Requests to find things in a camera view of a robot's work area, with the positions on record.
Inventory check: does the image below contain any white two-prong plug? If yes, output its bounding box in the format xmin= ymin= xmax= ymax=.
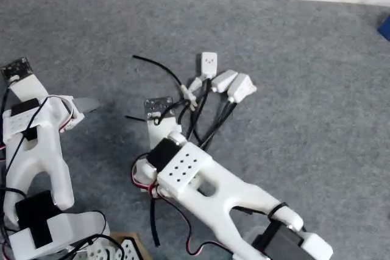
xmin=179 ymin=84 xmax=198 ymax=112
xmin=188 ymin=76 xmax=205 ymax=91

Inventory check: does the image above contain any white outlet socket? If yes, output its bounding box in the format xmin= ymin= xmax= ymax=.
xmin=210 ymin=69 xmax=239 ymax=93
xmin=226 ymin=72 xmax=258 ymax=104
xmin=199 ymin=52 xmax=219 ymax=80

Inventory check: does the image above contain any brown wooden board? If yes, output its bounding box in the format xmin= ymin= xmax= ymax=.
xmin=108 ymin=231 xmax=153 ymax=260

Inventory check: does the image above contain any blue object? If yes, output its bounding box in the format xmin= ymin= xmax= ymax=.
xmin=377 ymin=13 xmax=390 ymax=43

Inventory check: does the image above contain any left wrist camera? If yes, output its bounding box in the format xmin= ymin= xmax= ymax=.
xmin=0 ymin=56 xmax=50 ymax=103

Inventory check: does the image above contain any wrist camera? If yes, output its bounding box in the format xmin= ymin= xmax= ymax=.
xmin=143 ymin=96 xmax=185 ymax=152
xmin=0 ymin=56 xmax=50 ymax=103

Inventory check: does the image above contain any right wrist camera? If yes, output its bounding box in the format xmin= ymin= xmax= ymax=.
xmin=143 ymin=96 xmax=185 ymax=152

